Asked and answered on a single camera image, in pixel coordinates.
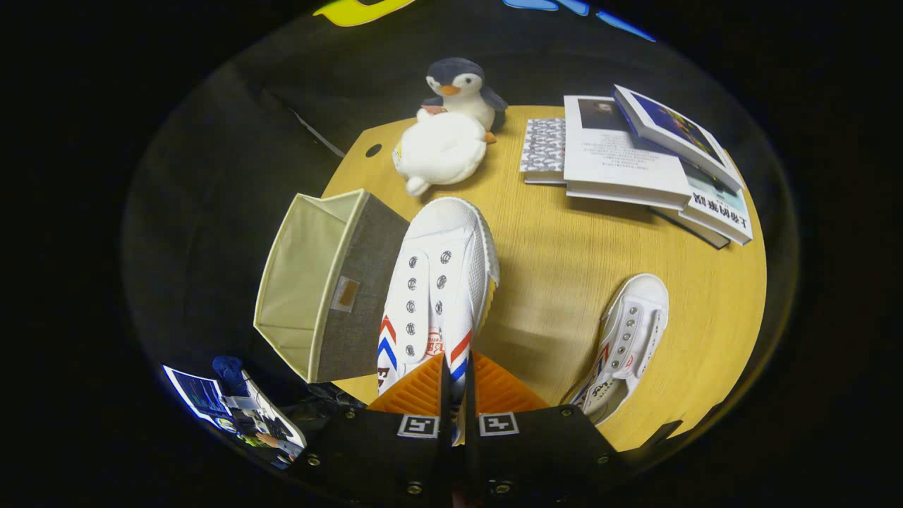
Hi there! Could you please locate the grey fabric storage box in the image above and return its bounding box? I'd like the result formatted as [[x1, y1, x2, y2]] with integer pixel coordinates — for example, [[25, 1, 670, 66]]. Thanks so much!
[[254, 188, 410, 384]]

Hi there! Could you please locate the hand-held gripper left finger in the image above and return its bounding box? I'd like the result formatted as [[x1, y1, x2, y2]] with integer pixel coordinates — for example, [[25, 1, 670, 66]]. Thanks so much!
[[289, 351, 454, 508]]

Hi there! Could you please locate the teal and white book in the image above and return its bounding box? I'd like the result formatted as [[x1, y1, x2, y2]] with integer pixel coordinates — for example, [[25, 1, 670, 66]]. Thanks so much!
[[681, 162, 753, 246]]

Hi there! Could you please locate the blue cloth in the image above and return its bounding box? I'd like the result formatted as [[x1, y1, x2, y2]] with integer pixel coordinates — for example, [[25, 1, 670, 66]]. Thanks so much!
[[212, 356, 244, 385]]

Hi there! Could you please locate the blue cover book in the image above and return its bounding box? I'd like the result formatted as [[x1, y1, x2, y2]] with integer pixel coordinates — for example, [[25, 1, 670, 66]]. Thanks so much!
[[612, 85, 744, 193]]

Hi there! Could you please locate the white plush toy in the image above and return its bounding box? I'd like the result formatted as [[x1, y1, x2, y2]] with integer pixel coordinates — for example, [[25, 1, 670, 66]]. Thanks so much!
[[392, 109, 489, 198]]

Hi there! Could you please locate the penguin plush toy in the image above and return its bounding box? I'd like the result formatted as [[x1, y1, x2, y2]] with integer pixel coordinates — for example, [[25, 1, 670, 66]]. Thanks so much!
[[422, 58, 509, 144]]

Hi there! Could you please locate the white book with portrait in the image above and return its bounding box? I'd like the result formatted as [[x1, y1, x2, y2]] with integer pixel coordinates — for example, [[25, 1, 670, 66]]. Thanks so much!
[[563, 95, 692, 210]]

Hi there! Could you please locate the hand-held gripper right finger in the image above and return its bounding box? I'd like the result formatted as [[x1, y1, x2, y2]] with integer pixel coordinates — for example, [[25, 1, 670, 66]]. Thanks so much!
[[463, 351, 627, 508]]

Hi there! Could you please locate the grey patterned notebook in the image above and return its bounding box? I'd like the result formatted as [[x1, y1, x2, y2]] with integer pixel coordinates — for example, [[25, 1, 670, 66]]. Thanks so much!
[[520, 118, 567, 186]]

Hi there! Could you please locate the white canvas shoe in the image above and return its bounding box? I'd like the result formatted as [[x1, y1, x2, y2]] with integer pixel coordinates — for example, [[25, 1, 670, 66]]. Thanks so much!
[[570, 274, 669, 425], [377, 197, 500, 445]]

